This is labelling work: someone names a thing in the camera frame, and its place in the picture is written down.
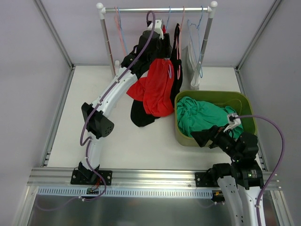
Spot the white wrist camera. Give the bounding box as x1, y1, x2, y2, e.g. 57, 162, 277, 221
154, 19, 164, 40
223, 113, 241, 132

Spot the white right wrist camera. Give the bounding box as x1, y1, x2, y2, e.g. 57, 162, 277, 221
223, 113, 241, 132

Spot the metal clothes rack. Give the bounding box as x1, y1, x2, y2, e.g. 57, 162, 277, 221
96, 1, 218, 76

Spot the white slotted cable duct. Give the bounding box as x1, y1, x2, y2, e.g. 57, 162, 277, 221
37, 186, 213, 199

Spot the olive green plastic basket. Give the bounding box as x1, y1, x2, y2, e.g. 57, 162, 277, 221
174, 90, 253, 146

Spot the white tank top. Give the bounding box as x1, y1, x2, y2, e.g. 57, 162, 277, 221
182, 45, 203, 90

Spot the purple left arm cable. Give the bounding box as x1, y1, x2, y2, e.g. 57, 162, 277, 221
79, 10, 156, 202

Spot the black tank top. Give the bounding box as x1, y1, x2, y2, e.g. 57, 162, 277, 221
130, 24, 183, 127

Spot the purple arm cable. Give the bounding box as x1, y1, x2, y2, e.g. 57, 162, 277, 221
79, 10, 156, 202
235, 114, 285, 226

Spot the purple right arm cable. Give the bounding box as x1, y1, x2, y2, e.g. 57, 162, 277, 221
235, 114, 285, 226

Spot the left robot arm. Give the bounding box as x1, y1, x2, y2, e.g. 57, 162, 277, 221
71, 31, 172, 185

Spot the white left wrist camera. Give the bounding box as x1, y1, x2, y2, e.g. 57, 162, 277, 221
154, 19, 164, 40

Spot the aluminium mounting rail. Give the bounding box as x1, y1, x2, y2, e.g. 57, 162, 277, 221
27, 167, 280, 190

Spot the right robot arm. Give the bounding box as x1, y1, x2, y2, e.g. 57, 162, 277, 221
191, 126, 266, 226

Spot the red tank top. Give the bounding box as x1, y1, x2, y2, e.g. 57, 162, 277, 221
127, 59, 174, 117

